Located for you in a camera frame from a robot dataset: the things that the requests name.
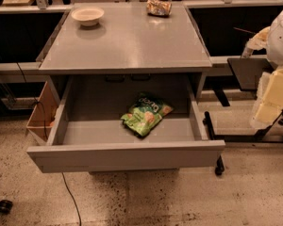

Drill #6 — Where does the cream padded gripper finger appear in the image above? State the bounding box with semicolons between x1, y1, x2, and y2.
253;67;283;124

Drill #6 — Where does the green rice chip bag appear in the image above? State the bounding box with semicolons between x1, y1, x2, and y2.
121;92;174;137

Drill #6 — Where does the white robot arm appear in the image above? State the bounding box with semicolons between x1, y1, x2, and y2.
252;10;283;128

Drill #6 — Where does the crumpled gold snack bag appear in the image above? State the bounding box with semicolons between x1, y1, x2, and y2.
146;0;172;17

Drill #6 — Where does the grey cabinet counter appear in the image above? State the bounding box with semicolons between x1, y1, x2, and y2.
40;2;212;95

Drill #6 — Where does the grey open top drawer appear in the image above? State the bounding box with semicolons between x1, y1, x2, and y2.
27;73;225;172

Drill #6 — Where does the black side table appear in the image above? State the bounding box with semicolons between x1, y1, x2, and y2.
227;58;274;91

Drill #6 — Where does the white spray bottle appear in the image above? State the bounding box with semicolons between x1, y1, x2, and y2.
241;26;270;58

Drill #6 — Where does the white bowl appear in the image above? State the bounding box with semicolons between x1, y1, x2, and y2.
72;7;105;26

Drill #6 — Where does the black caster wheel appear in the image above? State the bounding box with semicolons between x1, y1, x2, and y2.
0;200;13;214

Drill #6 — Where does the black rolling cart frame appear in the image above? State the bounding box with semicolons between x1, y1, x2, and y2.
202;88;283;177

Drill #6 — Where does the black power cable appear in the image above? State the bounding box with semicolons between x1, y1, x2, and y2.
15;62;83;226

